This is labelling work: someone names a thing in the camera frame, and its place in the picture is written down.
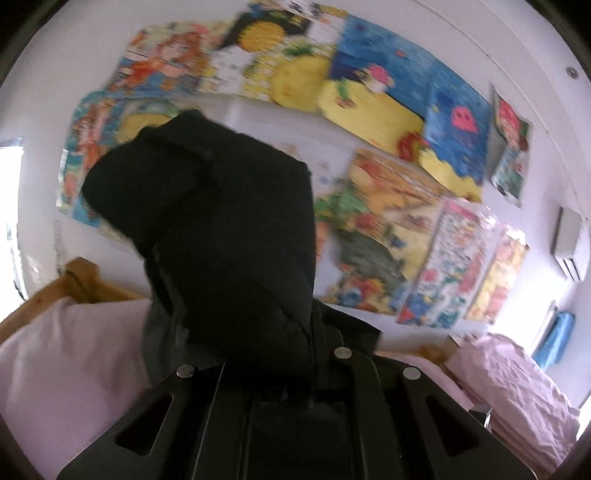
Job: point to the pink crumpled quilt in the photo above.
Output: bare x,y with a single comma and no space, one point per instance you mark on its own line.
512,392

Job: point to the pink bed sheet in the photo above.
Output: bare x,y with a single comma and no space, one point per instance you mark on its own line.
60,378

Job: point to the round recessed ceiling light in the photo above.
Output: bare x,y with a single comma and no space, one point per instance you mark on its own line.
571,71

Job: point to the group of colourful wall drawings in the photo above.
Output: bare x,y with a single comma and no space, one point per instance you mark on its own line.
378,115

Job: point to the white air conditioner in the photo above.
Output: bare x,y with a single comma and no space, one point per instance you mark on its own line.
569,244

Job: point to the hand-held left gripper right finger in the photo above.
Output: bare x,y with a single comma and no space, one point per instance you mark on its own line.
333,374

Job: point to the blue hanging towel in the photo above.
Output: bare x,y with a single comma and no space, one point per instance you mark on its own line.
556,339

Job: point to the wooden bed frame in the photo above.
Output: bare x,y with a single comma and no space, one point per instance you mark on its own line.
81,281

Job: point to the black padded jacket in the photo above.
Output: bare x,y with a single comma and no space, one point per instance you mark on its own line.
221,230

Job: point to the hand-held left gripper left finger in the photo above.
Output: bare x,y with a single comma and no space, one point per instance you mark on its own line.
217,392

